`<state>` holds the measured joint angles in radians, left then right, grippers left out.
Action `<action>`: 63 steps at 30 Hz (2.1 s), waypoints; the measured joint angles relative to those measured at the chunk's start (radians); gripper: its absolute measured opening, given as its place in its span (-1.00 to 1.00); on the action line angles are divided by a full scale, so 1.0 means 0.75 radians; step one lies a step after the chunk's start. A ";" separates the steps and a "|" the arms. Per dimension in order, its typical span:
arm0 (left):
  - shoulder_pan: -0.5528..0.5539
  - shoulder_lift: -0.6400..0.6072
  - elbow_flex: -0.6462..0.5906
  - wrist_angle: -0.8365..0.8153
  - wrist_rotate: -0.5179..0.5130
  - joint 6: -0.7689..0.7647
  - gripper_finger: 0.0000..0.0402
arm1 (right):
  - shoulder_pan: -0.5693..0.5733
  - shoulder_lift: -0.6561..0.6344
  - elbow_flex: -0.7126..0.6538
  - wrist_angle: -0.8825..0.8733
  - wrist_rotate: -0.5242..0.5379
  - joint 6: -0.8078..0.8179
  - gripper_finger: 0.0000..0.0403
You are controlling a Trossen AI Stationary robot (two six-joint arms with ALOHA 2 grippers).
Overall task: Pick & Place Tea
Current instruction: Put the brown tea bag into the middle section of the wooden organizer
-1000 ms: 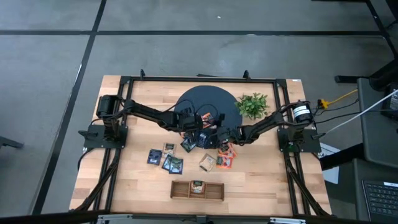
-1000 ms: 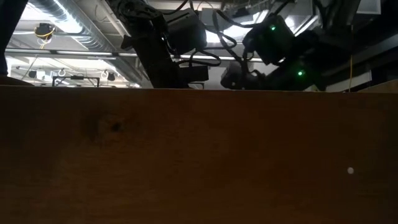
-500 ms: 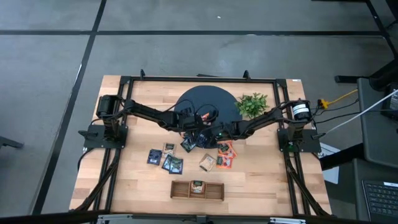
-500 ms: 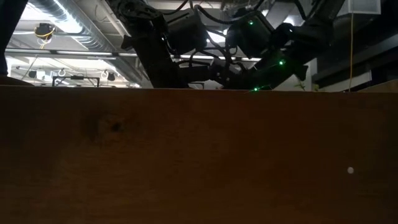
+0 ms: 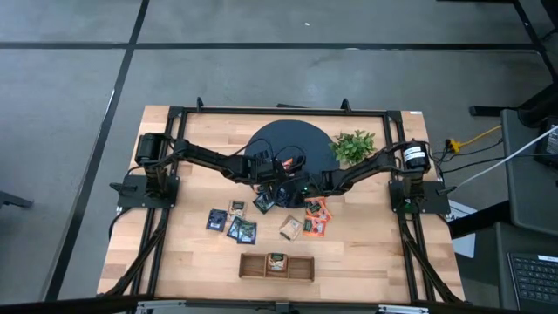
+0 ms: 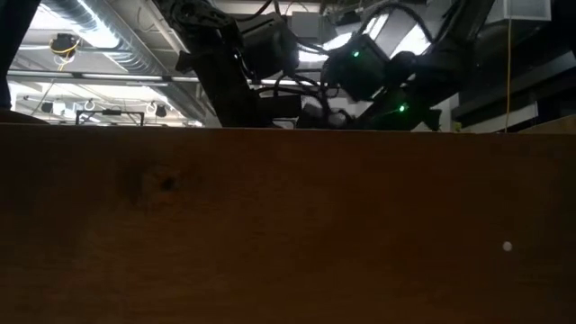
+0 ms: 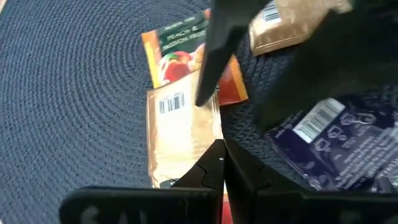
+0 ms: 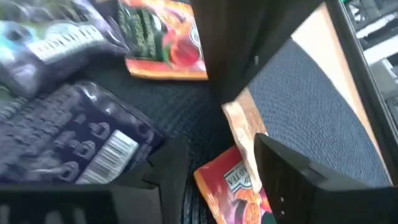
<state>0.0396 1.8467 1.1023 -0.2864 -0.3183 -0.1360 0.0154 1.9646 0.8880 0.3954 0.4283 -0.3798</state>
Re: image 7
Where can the dark purple tea packet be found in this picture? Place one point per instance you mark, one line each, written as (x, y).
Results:
(342, 146)

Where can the round dark blue woven mat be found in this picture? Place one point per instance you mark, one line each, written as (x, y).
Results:
(62, 93)

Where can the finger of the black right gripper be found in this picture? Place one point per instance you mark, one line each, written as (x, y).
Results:
(224, 31)
(342, 56)

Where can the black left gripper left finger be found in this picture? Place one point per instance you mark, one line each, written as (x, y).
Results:
(140, 205)

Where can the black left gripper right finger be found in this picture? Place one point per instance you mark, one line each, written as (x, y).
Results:
(280, 208)

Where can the beige tea packet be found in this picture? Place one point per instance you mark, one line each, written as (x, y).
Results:
(289, 28)
(180, 137)

